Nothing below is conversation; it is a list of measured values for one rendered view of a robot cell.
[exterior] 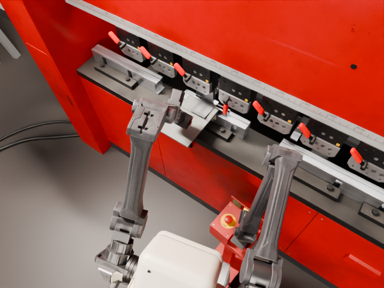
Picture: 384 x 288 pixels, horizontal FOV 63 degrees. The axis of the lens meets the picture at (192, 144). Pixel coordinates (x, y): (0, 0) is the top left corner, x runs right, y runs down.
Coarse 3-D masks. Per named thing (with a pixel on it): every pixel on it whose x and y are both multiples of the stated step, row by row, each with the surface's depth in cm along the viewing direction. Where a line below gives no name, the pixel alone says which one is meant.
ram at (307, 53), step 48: (96, 0) 145; (144, 0) 126; (192, 0) 111; (240, 0) 99; (288, 0) 90; (336, 0) 82; (192, 48) 129; (240, 48) 114; (288, 48) 101; (336, 48) 91; (336, 96) 104
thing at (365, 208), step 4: (364, 204) 135; (368, 204) 135; (360, 208) 136; (364, 208) 134; (368, 208) 134; (372, 208) 134; (360, 212) 134; (364, 212) 133; (368, 212) 133; (380, 212) 133; (364, 216) 134; (368, 216) 133; (372, 216) 132; (376, 216) 132; (380, 216) 132; (372, 220) 133; (376, 220) 132; (380, 220) 131; (380, 224) 132
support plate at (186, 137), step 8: (192, 96) 159; (184, 104) 156; (192, 104) 156; (192, 112) 154; (216, 112) 153; (192, 120) 151; (200, 120) 151; (208, 120) 151; (168, 128) 149; (176, 128) 149; (192, 128) 148; (200, 128) 148; (168, 136) 147; (176, 136) 146; (184, 136) 146; (192, 136) 146; (184, 144) 144
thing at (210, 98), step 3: (198, 93) 155; (201, 93) 154; (210, 93) 149; (213, 93) 148; (201, 96) 156; (204, 96) 154; (207, 96) 153; (210, 96) 151; (213, 96) 150; (207, 99) 156; (210, 99) 153; (213, 99) 153; (213, 102) 155
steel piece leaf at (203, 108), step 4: (200, 100) 157; (204, 100) 157; (196, 104) 156; (200, 104) 156; (204, 104) 156; (208, 104) 156; (212, 104) 156; (192, 108) 154; (196, 108) 154; (200, 108) 154; (204, 108) 154; (208, 108) 154; (212, 108) 154; (196, 112) 151; (200, 112) 152; (204, 112) 152; (208, 112) 152; (204, 116) 149
